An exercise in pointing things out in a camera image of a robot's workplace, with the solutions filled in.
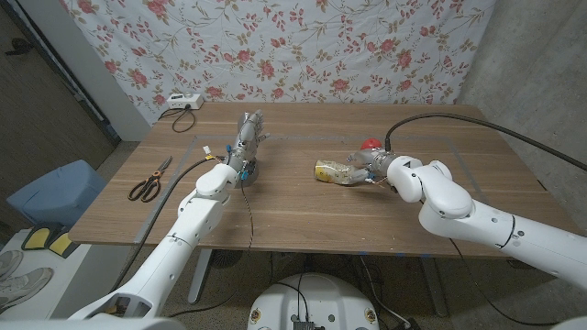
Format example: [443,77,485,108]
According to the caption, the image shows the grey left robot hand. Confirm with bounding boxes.
[224,108,271,178]

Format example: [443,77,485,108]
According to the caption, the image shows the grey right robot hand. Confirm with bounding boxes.
[337,149,393,186]

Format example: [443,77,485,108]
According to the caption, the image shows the clear bottle with yellow label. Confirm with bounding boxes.
[314,159,371,186]

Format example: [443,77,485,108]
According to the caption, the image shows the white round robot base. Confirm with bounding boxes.
[247,273,381,330]

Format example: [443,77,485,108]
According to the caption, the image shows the orange and black scissors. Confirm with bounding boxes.
[127,155,174,204]

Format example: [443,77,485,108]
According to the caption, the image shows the white power strip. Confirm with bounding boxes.
[165,93,205,111]

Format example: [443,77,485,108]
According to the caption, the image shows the floral backdrop cloth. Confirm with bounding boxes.
[59,0,499,127]

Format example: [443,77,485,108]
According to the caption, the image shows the small black floor fan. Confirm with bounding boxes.
[209,249,244,270]

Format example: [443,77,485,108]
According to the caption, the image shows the grey table leg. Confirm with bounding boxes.
[419,256,449,318]

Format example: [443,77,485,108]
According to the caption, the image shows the white table leg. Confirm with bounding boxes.
[186,248,215,306]

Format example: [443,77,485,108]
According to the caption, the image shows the blue plastic bin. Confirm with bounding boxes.
[6,159,109,228]

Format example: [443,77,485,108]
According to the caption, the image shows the yellow and black foot pedal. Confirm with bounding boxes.
[48,231,82,259]
[21,223,63,251]

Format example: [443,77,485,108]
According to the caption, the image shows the white robot torso edge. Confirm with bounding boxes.
[0,317,187,330]

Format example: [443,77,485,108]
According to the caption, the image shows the grey sneaker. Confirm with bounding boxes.
[0,267,54,309]
[0,250,25,281]

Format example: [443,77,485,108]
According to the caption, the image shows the black power strip cable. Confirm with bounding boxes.
[158,107,197,134]

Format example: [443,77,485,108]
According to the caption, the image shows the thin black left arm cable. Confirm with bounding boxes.
[167,181,255,319]

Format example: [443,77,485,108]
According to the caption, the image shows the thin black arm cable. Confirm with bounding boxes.
[167,181,255,319]
[448,237,560,327]

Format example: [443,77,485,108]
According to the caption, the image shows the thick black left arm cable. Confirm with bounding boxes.
[109,155,226,292]

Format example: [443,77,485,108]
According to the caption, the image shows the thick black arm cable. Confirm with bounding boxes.
[383,113,587,173]
[109,155,226,292]

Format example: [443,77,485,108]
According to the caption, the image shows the white cable under table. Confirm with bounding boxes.
[359,255,409,329]

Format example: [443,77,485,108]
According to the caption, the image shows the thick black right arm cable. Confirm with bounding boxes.
[383,113,587,173]

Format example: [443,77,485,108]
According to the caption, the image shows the black cable on robot base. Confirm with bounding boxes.
[274,281,309,322]

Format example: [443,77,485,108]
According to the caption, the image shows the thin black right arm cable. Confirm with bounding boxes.
[448,237,560,327]

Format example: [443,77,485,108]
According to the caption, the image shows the black door handle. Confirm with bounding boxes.
[4,37,33,57]

